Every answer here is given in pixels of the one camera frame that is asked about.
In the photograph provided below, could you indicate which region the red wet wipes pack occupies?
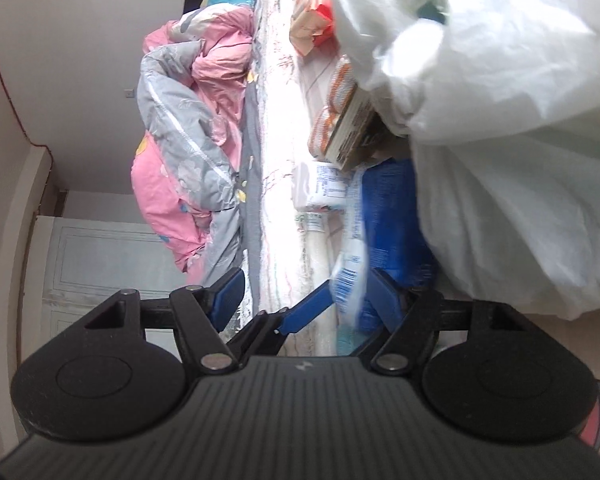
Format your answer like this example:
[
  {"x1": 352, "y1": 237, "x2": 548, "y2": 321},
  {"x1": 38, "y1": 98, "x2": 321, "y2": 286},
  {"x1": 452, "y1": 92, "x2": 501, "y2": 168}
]
[{"x1": 289, "y1": 0, "x2": 334, "y2": 58}]

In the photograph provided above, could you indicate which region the white tissue roll pack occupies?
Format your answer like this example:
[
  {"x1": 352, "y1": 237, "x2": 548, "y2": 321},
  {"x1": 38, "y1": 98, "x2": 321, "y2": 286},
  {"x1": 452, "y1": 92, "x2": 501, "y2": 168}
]
[{"x1": 292, "y1": 160, "x2": 349, "y2": 212}]

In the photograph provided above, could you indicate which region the white woven blanket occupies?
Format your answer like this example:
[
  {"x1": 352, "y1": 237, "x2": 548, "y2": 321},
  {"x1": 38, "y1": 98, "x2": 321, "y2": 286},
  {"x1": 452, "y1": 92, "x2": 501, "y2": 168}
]
[{"x1": 251, "y1": 0, "x2": 347, "y2": 356}]

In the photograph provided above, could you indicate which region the white plastic bag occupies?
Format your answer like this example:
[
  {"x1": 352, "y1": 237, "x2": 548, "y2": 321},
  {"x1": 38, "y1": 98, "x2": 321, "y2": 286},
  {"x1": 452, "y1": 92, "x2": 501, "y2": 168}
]
[{"x1": 332, "y1": 0, "x2": 600, "y2": 320}]

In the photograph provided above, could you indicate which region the pink grey quilt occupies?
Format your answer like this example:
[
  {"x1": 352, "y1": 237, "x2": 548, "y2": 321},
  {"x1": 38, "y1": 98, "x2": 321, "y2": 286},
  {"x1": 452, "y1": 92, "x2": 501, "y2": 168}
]
[{"x1": 131, "y1": 3, "x2": 253, "y2": 285}]

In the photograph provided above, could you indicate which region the teal checked towel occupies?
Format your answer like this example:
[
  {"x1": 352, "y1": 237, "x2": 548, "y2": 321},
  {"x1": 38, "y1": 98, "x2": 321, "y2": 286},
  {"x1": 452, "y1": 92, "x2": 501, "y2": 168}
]
[{"x1": 336, "y1": 324, "x2": 374, "y2": 356}]

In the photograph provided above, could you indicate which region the orange striped cloth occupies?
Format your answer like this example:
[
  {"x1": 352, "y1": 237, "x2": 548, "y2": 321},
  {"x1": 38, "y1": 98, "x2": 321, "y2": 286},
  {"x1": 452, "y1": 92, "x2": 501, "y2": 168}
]
[{"x1": 308, "y1": 55, "x2": 358, "y2": 160}]

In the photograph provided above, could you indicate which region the blue white plastic pack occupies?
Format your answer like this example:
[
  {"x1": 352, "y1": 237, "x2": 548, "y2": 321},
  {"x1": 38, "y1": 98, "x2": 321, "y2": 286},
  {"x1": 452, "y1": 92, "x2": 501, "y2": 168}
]
[{"x1": 329, "y1": 158, "x2": 438, "y2": 334}]

